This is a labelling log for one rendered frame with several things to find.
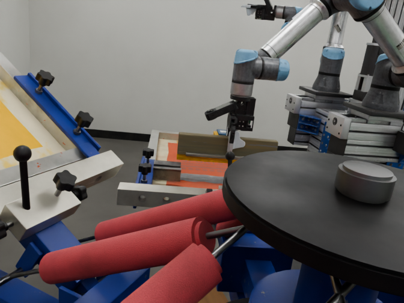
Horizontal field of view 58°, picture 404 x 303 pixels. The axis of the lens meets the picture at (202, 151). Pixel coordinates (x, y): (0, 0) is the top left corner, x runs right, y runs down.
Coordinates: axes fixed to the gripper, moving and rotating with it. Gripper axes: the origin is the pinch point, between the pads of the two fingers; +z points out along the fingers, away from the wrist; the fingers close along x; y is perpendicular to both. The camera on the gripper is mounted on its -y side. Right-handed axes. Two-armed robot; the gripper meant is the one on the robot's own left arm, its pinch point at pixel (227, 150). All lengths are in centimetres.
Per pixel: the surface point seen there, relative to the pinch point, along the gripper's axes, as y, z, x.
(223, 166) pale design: 3.1, 13.5, 19.9
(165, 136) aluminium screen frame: -22, 12, 54
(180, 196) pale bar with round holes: -17.1, 5.8, -29.2
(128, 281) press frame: -27, 4, -69
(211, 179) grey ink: -4.1, 12.7, 2.7
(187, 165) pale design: -12.6, 13.4, 18.5
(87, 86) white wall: -128, 41, 365
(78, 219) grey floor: -85, 108, 138
